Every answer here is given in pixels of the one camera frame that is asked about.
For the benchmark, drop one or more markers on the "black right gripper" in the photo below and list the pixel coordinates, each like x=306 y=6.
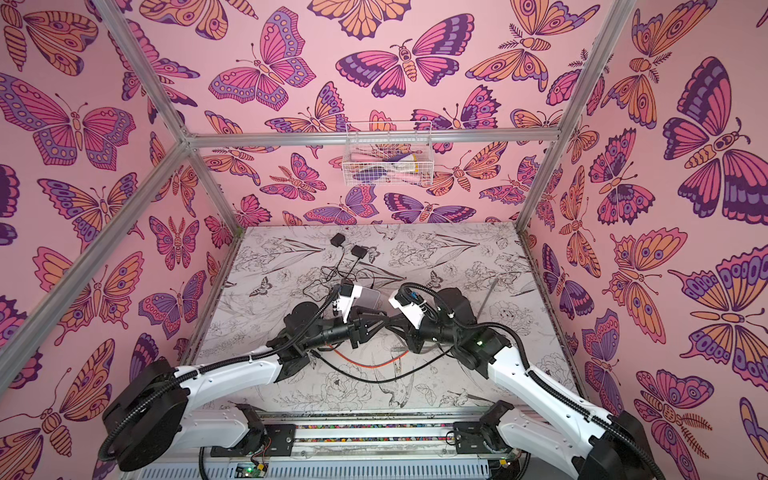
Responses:
x=405 y=327

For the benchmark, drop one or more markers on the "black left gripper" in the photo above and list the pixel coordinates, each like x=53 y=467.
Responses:
x=353 y=332

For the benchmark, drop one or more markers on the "white network switch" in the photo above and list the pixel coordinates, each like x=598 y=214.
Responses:
x=370 y=298

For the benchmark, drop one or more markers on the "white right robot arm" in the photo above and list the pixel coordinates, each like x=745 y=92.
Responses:
x=540 y=384

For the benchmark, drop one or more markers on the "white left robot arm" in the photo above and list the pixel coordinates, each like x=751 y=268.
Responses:
x=145 y=419

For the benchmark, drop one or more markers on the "black power adapter right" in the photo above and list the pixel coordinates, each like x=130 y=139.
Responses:
x=358 y=251

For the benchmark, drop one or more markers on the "black power adapter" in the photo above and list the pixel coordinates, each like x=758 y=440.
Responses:
x=338 y=240
x=358 y=251

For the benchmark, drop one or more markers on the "black power adapter left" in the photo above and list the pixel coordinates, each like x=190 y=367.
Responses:
x=338 y=240

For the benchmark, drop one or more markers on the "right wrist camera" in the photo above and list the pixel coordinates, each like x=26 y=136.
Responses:
x=411 y=305

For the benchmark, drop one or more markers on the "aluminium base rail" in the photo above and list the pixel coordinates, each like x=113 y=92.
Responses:
x=501 y=443

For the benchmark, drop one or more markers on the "white wire basket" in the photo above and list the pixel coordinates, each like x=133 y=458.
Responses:
x=389 y=152

